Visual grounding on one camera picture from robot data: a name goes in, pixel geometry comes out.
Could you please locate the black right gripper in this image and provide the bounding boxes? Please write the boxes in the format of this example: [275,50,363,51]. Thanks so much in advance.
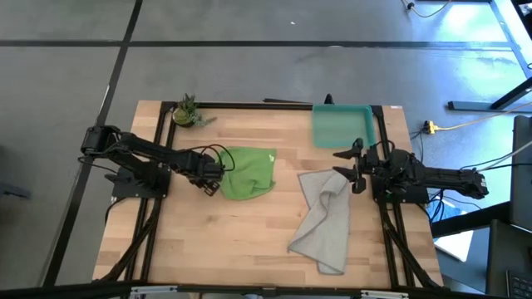
[332,138,382,195]

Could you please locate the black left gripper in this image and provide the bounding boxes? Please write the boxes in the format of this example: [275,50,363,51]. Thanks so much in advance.
[182,149,228,197]

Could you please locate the green microfiber towel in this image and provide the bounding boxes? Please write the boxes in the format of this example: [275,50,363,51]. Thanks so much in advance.
[218,145,278,202]

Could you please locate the grey waffle microfiber towel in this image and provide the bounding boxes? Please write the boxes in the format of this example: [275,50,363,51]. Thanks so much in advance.
[287,168,352,276]

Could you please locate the teal plastic basket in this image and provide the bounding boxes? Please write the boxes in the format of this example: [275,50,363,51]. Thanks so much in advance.
[311,103,377,150]

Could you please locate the small potted succulent plant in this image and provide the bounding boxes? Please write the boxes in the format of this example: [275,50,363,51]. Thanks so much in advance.
[171,93,218,129]

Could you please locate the blue cloth bundle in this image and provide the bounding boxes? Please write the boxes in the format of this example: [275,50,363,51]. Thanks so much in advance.
[431,198,463,222]

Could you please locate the black desk crossbar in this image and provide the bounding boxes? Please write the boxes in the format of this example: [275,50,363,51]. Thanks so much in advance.
[431,201,512,238]

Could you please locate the black desk foot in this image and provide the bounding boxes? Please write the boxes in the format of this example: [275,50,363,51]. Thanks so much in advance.
[447,76,532,112]

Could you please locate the white flat board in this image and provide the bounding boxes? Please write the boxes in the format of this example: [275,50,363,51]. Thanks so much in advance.
[433,229,475,262]

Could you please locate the black computer tower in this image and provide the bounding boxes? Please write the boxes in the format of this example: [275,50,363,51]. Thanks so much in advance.
[509,115,532,232]

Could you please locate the black desk cabinet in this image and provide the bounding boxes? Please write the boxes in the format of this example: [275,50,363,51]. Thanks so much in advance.
[485,218,532,297]

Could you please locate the black overhead rig beam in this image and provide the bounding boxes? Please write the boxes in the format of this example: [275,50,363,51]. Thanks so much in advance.
[0,280,532,299]

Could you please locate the black keyboard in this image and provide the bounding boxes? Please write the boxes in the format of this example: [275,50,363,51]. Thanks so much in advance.
[505,269,532,299]

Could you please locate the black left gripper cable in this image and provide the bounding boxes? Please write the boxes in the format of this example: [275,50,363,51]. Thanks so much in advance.
[182,143,237,174]

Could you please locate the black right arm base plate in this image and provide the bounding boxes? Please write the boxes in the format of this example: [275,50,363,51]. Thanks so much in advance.
[371,172,431,205]

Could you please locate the black aluminium table frame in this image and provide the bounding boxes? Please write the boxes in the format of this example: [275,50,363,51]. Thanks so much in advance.
[99,100,444,292]

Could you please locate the yellow extension cord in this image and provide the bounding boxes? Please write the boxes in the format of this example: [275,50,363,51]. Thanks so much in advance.
[422,101,532,136]

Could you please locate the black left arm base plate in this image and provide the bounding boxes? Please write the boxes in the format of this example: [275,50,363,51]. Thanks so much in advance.
[103,165,172,199]

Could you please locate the black cable bundle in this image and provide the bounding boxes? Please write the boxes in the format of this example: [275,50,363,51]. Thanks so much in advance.
[426,189,483,225]

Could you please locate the silver metal bracket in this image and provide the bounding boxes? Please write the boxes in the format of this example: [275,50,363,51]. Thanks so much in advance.
[130,284,179,297]
[360,289,411,299]

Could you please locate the grey thick cable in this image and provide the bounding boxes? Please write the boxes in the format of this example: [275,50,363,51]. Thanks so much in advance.
[475,140,532,173]

